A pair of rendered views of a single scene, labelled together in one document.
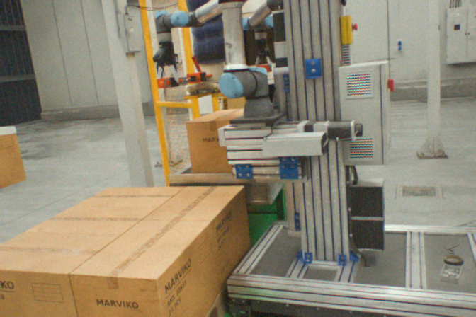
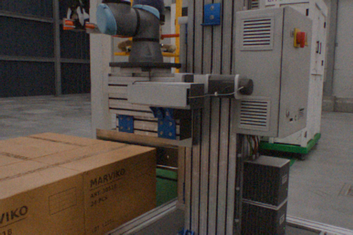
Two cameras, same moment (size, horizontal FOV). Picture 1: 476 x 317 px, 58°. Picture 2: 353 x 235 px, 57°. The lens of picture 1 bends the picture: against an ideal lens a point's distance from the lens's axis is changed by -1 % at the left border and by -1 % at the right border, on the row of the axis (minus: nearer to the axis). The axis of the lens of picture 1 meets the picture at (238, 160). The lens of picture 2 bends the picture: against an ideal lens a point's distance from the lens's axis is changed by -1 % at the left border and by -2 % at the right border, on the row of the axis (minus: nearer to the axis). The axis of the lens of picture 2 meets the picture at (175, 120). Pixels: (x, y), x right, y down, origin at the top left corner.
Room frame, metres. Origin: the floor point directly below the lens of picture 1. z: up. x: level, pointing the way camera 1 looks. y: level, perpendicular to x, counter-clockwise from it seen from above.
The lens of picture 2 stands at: (0.71, -0.56, 0.99)
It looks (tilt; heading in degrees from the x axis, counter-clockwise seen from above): 8 degrees down; 13
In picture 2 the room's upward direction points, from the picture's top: 1 degrees clockwise
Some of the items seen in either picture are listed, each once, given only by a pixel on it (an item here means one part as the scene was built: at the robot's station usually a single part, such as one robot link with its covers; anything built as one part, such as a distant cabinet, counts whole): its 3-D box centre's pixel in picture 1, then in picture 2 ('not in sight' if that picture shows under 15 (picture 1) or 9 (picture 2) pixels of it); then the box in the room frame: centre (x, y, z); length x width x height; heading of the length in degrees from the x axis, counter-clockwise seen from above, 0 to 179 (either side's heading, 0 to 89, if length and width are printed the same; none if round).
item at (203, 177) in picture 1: (217, 177); (136, 137); (2.74, 0.15, 0.58); 0.70 x 0.03 x 0.06; 72
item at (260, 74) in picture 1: (254, 81); (144, 22); (2.09, -0.12, 1.20); 0.13 x 0.12 x 0.14; 138
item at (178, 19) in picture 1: (178, 20); not in sight; (2.25, 0.22, 1.54); 0.11 x 0.11 x 0.08; 48
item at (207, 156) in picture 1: (231, 141); not in sight; (3.07, 0.03, 0.75); 0.60 x 0.40 x 0.40; 160
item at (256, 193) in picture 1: (219, 193); (136, 153); (2.74, 0.15, 0.47); 0.70 x 0.03 x 0.15; 72
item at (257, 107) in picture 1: (258, 105); (145, 51); (2.10, -0.12, 1.09); 0.15 x 0.15 x 0.10
